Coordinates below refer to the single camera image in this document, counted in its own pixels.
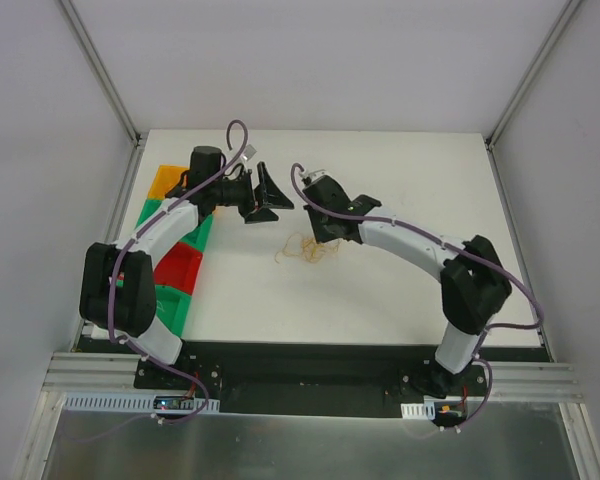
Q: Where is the yellow thin cable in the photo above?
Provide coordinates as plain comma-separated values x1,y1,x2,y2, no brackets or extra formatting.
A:
273,231,342,265

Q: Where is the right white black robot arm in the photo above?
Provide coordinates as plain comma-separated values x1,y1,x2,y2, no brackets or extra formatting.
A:
301,171,512,399

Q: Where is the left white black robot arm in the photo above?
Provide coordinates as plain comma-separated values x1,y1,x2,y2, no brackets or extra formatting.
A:
79,146,294,389

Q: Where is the upper green plastic bin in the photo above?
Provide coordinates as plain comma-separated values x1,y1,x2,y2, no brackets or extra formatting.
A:
136,199,214,252

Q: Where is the green plastic bin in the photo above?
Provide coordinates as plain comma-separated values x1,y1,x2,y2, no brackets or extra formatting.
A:
136,199,214,252
104,278,191,338

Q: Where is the orange plastic bin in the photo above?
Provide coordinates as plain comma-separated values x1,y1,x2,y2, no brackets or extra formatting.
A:
147,165,187,200

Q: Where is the red plastic bin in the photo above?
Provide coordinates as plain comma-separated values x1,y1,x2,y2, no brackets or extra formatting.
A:
117,241,204,295

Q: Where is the lower green plastic bin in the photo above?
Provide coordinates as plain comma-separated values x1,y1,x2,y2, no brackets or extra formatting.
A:
104,278,191,338

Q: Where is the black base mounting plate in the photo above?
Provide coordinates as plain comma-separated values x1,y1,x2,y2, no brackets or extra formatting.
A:
72,337,496,415

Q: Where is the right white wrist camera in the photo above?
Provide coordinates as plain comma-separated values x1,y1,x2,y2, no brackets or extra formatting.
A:
301,169,328,186

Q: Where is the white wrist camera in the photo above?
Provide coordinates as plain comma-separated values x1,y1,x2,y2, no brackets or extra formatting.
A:
241,145,256,162
301,169,328,186

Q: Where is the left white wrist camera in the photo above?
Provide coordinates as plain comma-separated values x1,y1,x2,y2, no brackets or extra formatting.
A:
241,145,256,162

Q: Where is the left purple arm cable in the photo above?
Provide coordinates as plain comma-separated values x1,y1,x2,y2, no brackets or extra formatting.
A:
59,118,249,444

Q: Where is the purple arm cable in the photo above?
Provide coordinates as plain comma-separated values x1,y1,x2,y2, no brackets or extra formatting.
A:
290,162,546,441
59,118,249,444

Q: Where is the right white cable duct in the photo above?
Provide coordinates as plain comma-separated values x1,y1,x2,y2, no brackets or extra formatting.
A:
400,402,436,421

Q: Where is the white cable duct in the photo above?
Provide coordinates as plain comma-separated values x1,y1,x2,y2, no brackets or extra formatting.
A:
65,393,220,415
400,402,436,421

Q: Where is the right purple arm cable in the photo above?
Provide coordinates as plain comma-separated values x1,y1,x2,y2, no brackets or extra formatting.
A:
290,162,546,441

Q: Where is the left white cable duct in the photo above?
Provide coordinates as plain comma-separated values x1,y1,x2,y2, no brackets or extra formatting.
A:
65,393,220,415

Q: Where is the left aluminium frame post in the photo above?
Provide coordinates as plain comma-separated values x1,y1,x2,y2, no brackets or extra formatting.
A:
55,0,142,147

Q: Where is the aluminium frame post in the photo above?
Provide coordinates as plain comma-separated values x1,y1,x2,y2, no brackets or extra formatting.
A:
485,0,586,151
55,0,142,147

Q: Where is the aluminium front rail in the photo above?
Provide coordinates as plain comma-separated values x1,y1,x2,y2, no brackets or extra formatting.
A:
43,352,584,403

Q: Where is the right aluminium frame post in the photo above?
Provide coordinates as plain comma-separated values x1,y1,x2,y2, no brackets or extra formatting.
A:
485,0,586,151

